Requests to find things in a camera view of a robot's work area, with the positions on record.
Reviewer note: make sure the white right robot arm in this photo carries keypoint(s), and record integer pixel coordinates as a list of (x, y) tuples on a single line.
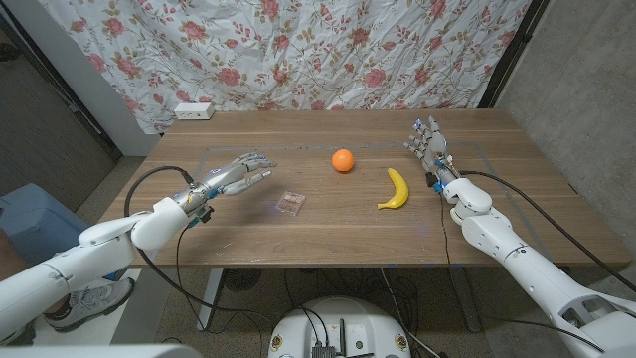
[(522, 268)]

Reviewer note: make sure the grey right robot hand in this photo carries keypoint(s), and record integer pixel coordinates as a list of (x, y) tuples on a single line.
[(434, 146)]

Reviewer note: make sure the black backdrop stand pole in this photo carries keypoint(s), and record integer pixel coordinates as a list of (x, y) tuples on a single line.
[(512, 54)]

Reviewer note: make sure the yellow banana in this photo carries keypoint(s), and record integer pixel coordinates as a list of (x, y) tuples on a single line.
[(400, 191)]

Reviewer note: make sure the white power strip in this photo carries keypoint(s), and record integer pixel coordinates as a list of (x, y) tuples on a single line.
[(194, 111)]

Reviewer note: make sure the white floor board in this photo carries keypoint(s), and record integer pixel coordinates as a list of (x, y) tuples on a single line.
[(89, 338)]

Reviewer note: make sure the floral print curtain backdrop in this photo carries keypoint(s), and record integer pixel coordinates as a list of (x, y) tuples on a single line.
[(298, 50)]

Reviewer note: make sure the grey table leg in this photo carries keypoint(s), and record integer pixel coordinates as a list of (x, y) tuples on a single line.
[(467, 298), (209, 298)]

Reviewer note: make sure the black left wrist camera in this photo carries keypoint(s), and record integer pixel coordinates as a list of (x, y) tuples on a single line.
[(205, 214)]

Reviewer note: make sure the blue flat object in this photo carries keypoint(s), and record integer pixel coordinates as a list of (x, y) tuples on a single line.
[(119, 273)]

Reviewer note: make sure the dark round floor fan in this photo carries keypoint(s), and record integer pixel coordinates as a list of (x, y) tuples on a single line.
[(242, 278)]

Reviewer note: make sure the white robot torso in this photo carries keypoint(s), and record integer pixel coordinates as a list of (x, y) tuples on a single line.
[(99, 352)]

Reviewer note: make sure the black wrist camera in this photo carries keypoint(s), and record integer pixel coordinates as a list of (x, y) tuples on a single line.
[(431, 179), (205, 214)]

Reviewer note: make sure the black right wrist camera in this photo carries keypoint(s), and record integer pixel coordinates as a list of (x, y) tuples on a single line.
[(431, 179)]

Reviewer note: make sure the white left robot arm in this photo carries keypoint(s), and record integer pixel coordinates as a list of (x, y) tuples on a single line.
[(99, 253)]

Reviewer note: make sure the blue plastic bin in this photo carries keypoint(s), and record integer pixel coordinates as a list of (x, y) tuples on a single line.
[(35, 219)]

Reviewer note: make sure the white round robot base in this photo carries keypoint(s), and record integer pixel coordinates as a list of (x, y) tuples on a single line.
[(343, 323)]

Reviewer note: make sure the person's bare leg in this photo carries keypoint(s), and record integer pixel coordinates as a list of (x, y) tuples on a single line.
[(10, 258)]

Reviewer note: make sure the grey slanted board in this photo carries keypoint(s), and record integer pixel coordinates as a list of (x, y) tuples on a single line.
[(144, 308)]

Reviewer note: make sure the grey sneaker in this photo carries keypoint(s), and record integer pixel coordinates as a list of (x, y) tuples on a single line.
[(94, 303)]

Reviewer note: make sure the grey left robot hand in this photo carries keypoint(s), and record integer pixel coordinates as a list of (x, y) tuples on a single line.
[(226, 176)]

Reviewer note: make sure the clear eyeshadow palette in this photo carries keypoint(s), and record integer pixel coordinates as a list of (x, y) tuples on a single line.
[(291, 203)]

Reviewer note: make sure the orange fruit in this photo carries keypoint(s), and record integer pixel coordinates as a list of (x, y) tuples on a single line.
[(343, 160)]

